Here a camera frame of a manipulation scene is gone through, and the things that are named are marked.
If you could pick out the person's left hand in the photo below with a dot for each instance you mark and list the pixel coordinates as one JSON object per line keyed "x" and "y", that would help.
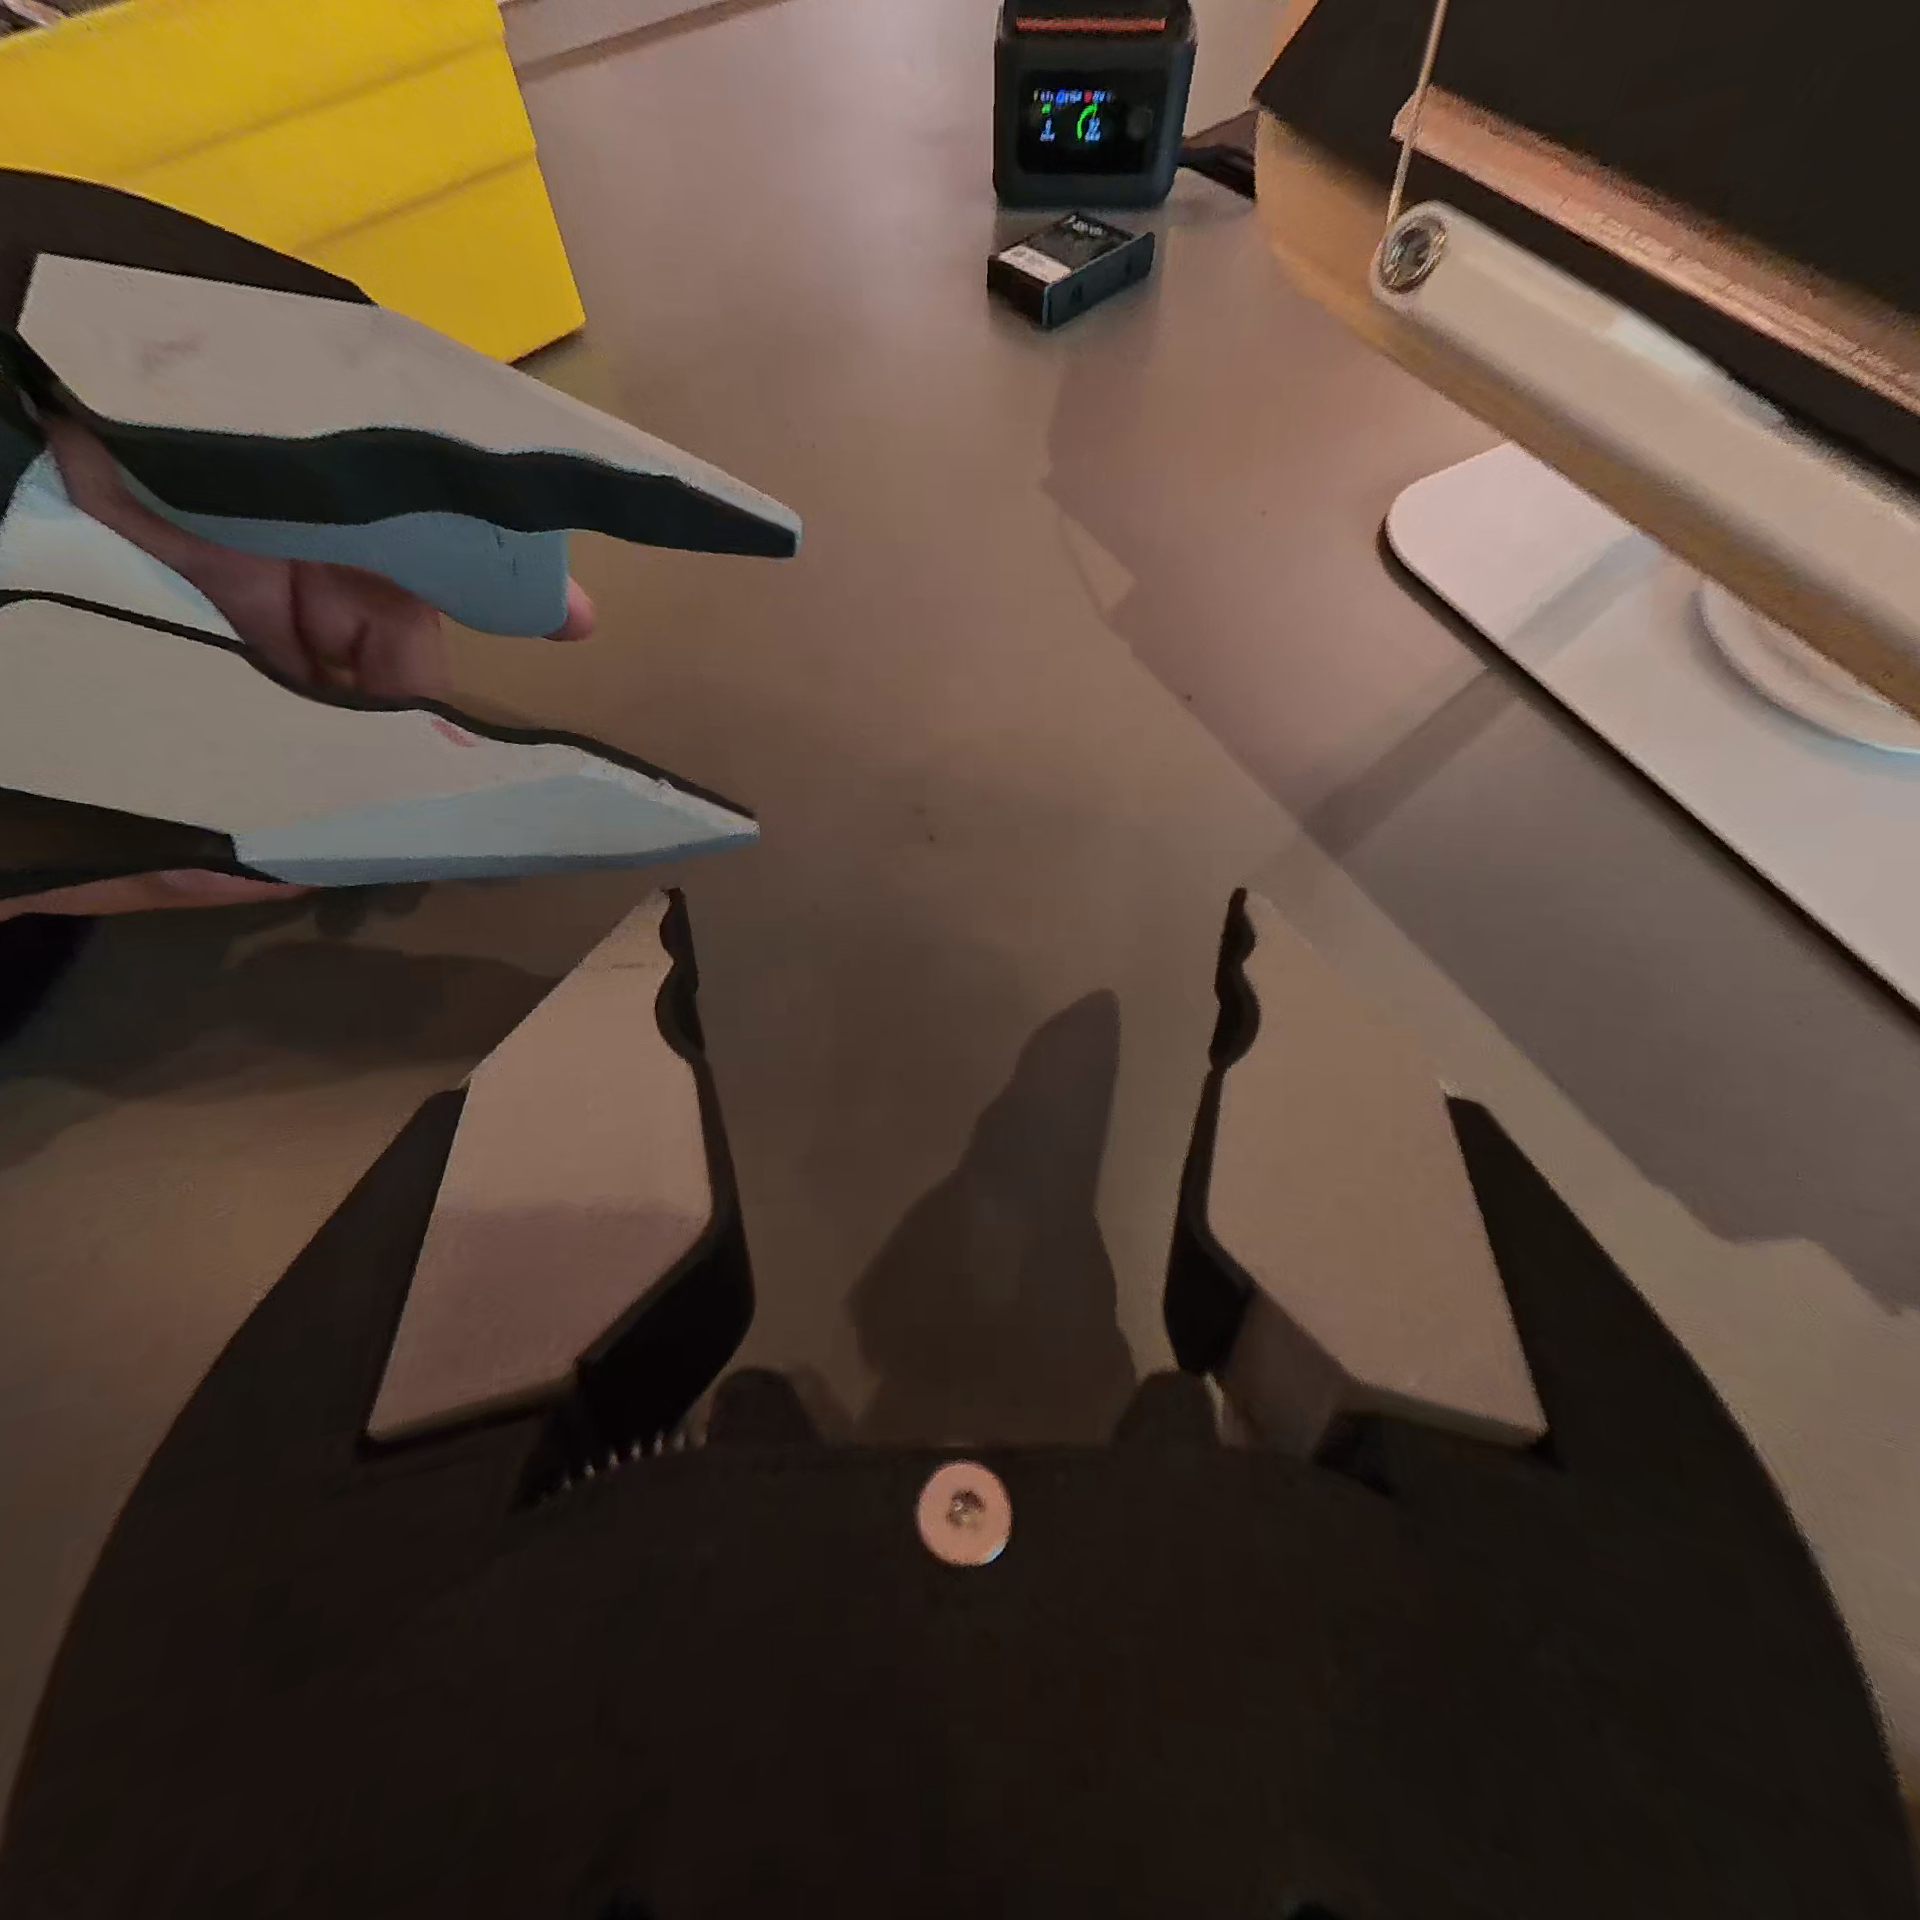
{"x": 346, "y": 637}

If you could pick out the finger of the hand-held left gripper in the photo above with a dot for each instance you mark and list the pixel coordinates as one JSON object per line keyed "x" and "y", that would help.
{"x": 300, "y": 358}
{"x": 300, "y": 780}

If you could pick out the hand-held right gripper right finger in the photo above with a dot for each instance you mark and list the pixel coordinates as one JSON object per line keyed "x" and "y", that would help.
{"x": 1348, "y": 1200}

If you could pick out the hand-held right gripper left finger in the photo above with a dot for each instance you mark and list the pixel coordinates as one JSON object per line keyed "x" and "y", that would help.
{"x": 569, "y": 1200}

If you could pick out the wooden book stand white base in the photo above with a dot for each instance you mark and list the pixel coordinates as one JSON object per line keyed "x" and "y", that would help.
{"x": 1650, "y": 388}

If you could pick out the black battery charger case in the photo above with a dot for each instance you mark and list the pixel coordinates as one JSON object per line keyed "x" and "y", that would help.
{"x": 1154, "y": 165}

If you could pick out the yellow plastic bin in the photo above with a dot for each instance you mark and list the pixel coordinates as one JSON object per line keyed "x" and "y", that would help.
{"x": 300, "y": 136}

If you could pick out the black camera battery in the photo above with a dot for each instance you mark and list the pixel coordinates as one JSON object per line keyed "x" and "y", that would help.
{"x": 1072, "y": 270}

